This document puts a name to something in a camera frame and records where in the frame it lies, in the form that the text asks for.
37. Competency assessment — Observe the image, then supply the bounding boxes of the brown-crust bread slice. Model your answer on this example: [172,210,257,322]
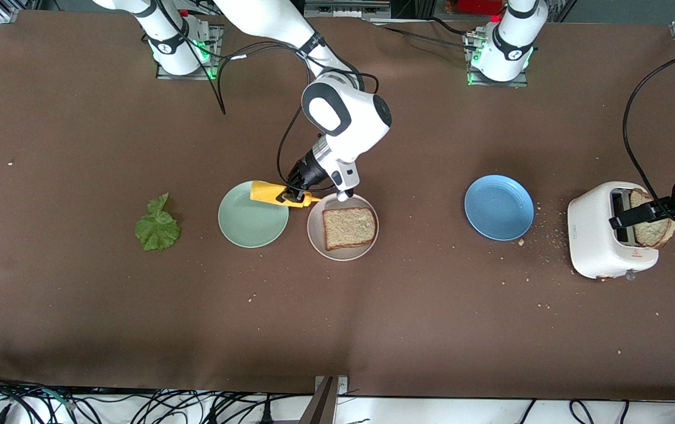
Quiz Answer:
[322,207,378,251]
[629,187,675,249]

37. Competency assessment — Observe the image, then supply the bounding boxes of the yellow mustard squeeze bottle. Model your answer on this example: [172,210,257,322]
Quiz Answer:
[249,180,322,211]

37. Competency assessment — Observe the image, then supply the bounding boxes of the green lettuce leaf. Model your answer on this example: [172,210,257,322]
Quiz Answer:
[134,193,182,251]

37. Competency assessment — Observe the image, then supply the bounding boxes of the beige round plate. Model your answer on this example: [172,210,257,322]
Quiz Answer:
[306,192,380,261]

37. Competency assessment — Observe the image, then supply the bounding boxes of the pale green round plate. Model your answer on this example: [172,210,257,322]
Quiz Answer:
[217,180,290,249]

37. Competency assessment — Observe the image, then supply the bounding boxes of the blue round plate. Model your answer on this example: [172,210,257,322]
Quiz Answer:
[464,174,535,241]

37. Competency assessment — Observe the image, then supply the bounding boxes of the white two-slot toaster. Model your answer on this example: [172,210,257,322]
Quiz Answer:
[567,181,660,280]

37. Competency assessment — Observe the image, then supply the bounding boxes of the brown table cloth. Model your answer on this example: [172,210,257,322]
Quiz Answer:
[0,11,675,402]

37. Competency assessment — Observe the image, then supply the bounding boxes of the grey power strip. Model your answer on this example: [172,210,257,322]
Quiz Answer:
[304,0,392,19]

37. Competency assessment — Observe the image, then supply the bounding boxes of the red box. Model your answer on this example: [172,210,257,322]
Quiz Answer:
[457,0,504,15]

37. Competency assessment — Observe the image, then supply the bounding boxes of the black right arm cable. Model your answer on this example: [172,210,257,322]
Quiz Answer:
[208,12,380,195]

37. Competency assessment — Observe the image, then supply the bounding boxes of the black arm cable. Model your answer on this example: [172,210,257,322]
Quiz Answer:
[208,12,380,195]
[622,46,675,233]

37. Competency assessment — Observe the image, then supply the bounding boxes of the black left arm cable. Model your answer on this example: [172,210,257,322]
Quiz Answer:
[622,46,675,233]

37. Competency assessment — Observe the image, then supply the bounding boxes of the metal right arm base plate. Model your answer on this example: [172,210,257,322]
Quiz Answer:
[156,24,223,80]

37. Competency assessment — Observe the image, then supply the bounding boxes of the black base cable on cloth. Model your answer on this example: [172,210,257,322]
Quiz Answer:
[367,16,485,52]

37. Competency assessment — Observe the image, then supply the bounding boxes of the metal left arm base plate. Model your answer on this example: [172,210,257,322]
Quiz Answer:
[464,29,530,88]

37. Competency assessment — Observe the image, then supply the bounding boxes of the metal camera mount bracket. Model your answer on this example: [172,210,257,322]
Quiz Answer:
[299,375,350,424]

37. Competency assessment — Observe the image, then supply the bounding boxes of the tangled black floor cables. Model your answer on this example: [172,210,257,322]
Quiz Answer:
[0,370,315,424]

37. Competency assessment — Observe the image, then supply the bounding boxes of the teal floor cable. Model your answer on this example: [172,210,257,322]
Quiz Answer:
[37,386,76,408]

